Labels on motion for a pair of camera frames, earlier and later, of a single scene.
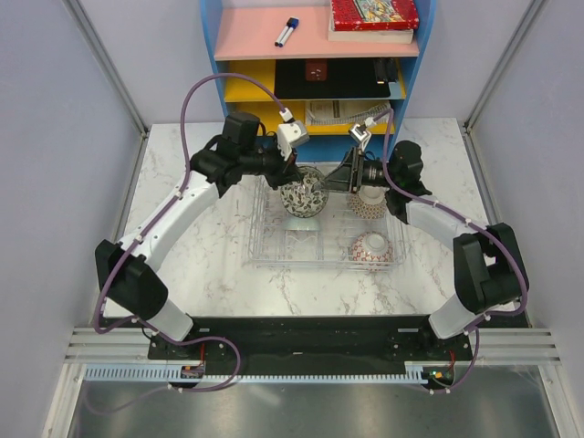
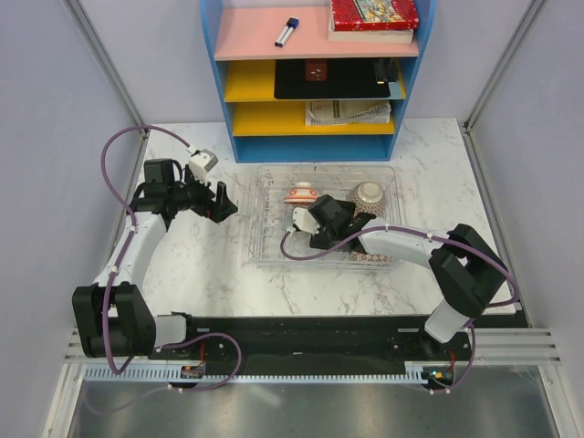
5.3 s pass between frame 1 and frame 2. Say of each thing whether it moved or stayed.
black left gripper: moved
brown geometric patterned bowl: stayed
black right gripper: moved
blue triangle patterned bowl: stayed
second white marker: stayed
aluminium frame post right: stayed
